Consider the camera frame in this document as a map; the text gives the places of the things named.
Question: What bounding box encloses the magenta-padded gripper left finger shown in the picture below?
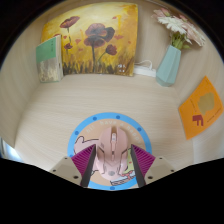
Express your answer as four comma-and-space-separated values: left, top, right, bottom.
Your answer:
49, 143, 98, 188

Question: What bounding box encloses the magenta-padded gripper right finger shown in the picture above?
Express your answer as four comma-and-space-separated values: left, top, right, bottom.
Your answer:
130, 143, 177, 188

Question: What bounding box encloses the pink computer mouse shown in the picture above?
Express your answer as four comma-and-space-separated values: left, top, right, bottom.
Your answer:
94, 125, 131, 177

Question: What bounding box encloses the round blue-rimmed cartoon mouse pad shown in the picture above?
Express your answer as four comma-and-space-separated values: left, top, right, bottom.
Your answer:
67, 112, 153, 192

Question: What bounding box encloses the orange book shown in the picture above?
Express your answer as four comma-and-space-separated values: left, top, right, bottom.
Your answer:
177, 75, 224, 141

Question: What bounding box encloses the teal faceted vase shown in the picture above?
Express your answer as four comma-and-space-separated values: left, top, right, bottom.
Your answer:
155, 44, 183, 88

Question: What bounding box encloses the green and beige book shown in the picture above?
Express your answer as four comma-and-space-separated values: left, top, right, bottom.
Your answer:
35, 34, 65, 84

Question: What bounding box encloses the yellow poppy flower painting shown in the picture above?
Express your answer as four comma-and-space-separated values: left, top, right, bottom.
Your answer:
40, 2, 140, 77

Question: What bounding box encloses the pink and white flower bouquet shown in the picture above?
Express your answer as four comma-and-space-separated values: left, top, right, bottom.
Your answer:
151, 7, 208, 51

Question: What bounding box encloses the white charger with cable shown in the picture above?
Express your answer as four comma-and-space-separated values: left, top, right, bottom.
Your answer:
132, 59, 157, 79

